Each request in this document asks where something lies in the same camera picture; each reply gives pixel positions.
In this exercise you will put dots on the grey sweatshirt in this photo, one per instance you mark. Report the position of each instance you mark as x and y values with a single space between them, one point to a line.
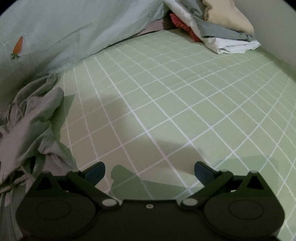
30 129

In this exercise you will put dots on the grey folded cloth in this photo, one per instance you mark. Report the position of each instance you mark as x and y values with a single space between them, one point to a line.
215 30

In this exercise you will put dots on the pile of folded clothes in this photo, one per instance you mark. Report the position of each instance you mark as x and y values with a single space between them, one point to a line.
231 47

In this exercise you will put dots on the red cloth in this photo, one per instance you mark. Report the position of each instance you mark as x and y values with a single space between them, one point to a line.
182 25

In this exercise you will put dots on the beige folded cloth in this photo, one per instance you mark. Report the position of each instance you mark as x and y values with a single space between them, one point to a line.
229 16

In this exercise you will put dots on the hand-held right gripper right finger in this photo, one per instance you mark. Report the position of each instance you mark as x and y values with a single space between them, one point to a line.
203 173

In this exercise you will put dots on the pale pink cloth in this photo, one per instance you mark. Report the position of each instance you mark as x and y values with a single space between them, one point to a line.
155 26

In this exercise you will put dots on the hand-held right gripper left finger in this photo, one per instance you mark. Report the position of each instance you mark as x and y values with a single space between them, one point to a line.
94 173

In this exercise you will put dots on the green grid bed sheet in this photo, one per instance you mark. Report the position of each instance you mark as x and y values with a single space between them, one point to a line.
185 92

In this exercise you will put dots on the light grey garment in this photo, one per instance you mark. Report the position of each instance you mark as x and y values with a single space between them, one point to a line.
34 92

